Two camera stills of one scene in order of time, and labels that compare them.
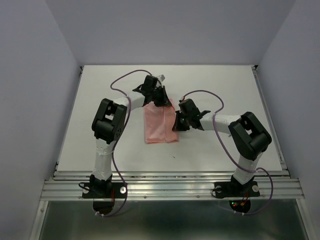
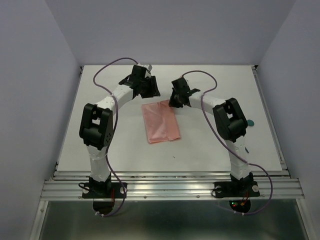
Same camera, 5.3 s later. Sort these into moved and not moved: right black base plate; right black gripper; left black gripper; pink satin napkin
Moved: right black gripper; left black gripper
Not moved: right black base plate; pink satin napkin
